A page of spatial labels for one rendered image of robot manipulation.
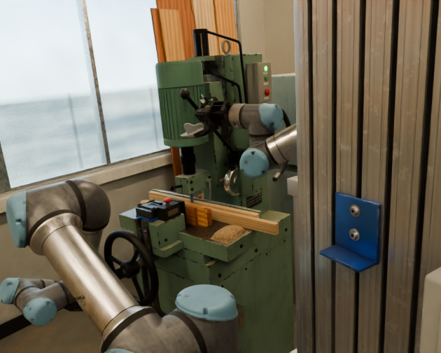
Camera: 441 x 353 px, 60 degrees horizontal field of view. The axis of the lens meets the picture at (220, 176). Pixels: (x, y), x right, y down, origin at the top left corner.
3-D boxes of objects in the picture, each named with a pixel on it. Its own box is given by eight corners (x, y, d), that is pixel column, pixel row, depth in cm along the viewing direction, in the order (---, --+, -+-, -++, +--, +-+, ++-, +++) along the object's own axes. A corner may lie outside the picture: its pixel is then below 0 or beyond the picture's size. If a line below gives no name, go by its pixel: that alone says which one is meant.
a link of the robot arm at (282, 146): (446, 94, 83) (250, 191, 100) (432, 90, 93) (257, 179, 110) (422, 45, 81) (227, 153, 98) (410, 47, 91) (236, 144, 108)
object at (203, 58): (190, 75, 154) (186, 30, 150) (204, 74, 160) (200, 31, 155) (205, 74, 149) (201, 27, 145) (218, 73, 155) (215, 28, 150)
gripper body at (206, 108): (201, 96, 123) (232, 95, 116) (215, 113, 129) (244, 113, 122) (192, 115, 121) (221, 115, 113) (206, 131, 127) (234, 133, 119)
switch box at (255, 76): (247, 103, 161) (245, 63, 156) (260, 101, 168) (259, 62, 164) (260, 103, 157) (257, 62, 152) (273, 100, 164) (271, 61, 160)
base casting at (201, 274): (134, 258, 166) (131, 238, 164) (218, 214, 208) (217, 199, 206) (211, 289, 138) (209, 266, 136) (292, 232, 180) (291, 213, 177)
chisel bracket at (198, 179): (176, 196, 155) (174, 176, 153) (199, 187, 166) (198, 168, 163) (190, 199, 151) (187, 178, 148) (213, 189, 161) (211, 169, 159)
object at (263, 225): (166, 208, 168) (165, 199, 167) (170, 206, 169) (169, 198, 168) (276, 235, 133) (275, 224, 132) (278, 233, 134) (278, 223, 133)
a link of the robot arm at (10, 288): (3, 310, 109) (-7, 297, 115) (40, 310, 118) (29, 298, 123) (14, 284, 110) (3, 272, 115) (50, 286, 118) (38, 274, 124)
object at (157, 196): (149, 202, 178) (148, 191, 177) (152, 200, 180) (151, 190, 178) (257, 227, 140) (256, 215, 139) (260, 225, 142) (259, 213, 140)
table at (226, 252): (101, 234, 160) (99, 221, 159) (156, 211, 182) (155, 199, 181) (210, 275, 122) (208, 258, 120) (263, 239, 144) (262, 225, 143)
